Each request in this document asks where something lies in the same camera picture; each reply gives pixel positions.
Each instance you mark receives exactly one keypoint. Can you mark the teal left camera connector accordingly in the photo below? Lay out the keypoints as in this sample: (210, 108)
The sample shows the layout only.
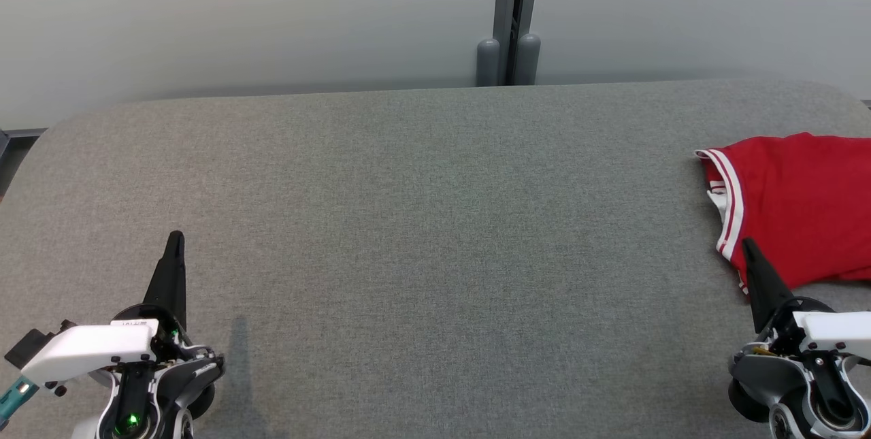
(13, 398)

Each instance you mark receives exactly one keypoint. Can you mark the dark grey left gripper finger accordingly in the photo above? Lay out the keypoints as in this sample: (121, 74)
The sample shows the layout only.
(170, 275)

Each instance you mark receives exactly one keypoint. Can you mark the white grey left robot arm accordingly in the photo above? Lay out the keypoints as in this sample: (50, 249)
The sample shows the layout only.
(133, 398)

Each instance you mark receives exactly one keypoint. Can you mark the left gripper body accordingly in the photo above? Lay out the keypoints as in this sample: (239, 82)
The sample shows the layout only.
(88, 347)

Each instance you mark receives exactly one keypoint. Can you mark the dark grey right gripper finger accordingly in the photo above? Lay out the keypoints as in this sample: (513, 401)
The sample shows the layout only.
(765, 289)

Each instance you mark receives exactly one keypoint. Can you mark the red white striped jersey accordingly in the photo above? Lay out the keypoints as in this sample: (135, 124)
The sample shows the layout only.
(803, 207)

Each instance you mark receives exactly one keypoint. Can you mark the grey cylindrical bumper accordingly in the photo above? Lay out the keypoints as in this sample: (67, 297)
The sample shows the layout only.
(528, 58)
(488, 61)

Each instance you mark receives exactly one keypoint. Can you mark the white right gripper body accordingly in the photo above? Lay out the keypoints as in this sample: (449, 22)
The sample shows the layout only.
(837, 330)

